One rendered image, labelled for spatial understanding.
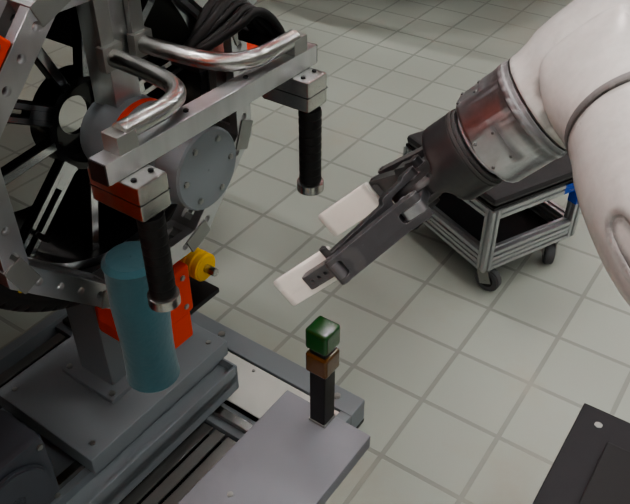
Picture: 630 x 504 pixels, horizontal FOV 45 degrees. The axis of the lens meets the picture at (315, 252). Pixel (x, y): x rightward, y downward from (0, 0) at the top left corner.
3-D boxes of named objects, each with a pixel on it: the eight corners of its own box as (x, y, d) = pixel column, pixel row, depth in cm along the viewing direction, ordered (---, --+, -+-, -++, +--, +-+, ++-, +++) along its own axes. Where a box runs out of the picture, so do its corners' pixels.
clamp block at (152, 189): (122, 182, 98) (115, 146, 95) (172, 205, 94) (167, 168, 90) (92, 200, 95) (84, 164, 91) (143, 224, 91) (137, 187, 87)
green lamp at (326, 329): (319, 332, 116) (319, 313, 113) (341, 343, 114) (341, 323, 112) (304, 347, 113) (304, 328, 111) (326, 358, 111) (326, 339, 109)
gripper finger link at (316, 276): (356, 258, 65) (346, 276, 63) (315, 284, 68) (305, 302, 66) (345, 246, 65) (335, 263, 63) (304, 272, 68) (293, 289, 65)
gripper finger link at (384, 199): (435, 198, 68) (441, 198, 66) (345, 282, 66) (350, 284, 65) (408, 165, 67) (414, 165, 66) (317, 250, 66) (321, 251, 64)
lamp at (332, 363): (319, 355, 119) (319, 336, 116) (340, 365, 117) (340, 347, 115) (304, 370, 116) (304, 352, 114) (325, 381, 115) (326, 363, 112)
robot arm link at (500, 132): (500, 77, 56) (438, 121, 60) (570, 169, 58) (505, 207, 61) (512, 45, 64) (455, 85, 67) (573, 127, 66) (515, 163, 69)
